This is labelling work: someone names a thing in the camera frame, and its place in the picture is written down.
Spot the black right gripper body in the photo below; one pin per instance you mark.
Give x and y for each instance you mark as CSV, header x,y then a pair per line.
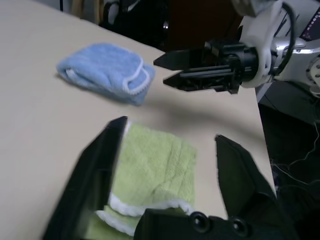
x,y
235,62

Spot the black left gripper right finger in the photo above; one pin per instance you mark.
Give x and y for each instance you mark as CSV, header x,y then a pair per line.
x,y
240,180

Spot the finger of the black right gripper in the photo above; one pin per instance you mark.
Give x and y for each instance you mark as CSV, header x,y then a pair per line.
x,y
195,81
182,60

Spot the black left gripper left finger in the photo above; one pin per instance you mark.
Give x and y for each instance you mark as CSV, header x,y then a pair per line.
x,y
92,175

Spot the green towel with white trim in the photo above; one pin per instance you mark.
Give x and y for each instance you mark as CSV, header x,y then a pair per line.
x,y
160,162

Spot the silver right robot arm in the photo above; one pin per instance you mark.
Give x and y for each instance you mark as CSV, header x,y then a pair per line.
x,y
300,50

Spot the folded blue towel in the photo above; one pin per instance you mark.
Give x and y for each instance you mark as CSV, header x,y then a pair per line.
x,y
100,62

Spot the black office chair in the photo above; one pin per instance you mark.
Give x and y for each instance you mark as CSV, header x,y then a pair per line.
x,y
140,20

